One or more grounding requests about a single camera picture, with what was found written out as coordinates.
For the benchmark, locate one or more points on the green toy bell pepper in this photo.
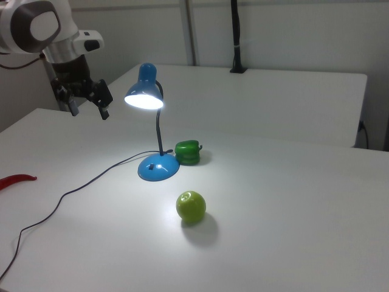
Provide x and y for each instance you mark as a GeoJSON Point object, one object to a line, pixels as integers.
{"type": "Point", "coordinates": [188, 152]}

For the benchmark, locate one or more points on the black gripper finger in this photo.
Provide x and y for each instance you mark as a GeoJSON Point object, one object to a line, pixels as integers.
{"type": "Point", "coordinates": [104, 112]}
{"type": "Point", "coordinates": [73, 106]}

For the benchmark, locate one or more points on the red toy chili pepper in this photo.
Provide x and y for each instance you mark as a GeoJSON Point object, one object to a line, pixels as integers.
{"type": "Point", "coordinates": [18, 178]}

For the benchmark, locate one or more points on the black pole with clamp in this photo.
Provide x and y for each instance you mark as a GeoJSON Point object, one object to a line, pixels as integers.
{"type": "Point", "coordinates": [236, 30]}

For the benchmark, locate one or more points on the blue desk lamp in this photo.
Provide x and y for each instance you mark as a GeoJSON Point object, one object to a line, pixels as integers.
{"type": "Point", "coordinates": [158, 170]}

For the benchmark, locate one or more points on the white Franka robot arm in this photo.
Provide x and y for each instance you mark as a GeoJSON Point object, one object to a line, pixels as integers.
{"type": "Point", "coordinates": [45, 27]}

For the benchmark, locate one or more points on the yellow-green toy apple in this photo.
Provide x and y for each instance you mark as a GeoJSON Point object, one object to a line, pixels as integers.
{"type": "Point", "coordinates": [191, 207]}

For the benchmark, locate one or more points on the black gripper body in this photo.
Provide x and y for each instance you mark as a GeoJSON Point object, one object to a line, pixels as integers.
{"type": "Point", "coordinates": [76, 76]}

